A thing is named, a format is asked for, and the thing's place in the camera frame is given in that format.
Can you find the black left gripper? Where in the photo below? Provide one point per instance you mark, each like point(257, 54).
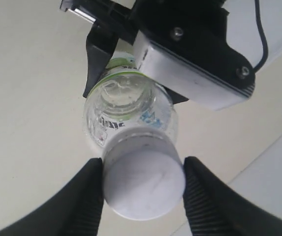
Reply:
point(170, 24)

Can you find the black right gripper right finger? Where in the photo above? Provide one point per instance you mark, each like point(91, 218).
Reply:
point(214, 209)

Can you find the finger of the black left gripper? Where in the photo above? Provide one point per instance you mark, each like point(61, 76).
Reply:
point(175, 97)

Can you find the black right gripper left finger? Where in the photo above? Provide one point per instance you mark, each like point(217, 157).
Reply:
point(74, 211)

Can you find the clear labelled drink bottle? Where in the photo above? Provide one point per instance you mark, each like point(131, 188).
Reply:
point(124, 98)

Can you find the white bottle cap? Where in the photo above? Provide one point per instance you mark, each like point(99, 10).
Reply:
point(143, 176)

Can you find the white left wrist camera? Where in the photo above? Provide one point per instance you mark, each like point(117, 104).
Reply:
point(184, 78)

